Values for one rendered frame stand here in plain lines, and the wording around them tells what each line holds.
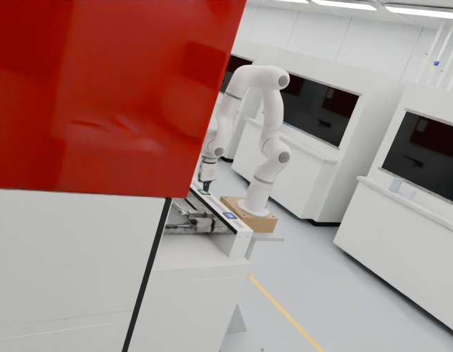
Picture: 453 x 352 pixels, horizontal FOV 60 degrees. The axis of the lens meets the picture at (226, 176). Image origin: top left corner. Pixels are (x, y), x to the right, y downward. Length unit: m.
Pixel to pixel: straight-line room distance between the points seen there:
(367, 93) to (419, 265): 1.99
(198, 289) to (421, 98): 3.42
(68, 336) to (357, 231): 3.62
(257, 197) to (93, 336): 1.16
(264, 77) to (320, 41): 5.02
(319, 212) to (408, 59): 2.33
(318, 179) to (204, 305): 3.34
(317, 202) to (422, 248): 1.50
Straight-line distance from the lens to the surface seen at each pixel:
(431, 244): 4.14
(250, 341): 2.78
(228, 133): 1.90
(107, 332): 1.40
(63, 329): 1.33
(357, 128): 4.97
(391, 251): 4.33
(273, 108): 2.01
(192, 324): 1.89
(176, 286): 1.68
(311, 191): 4.95
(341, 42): 6.62
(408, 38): 5.98
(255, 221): 2.15
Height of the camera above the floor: 1.66
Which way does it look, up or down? 16 degrees down
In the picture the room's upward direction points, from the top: 18 degrees clockwise
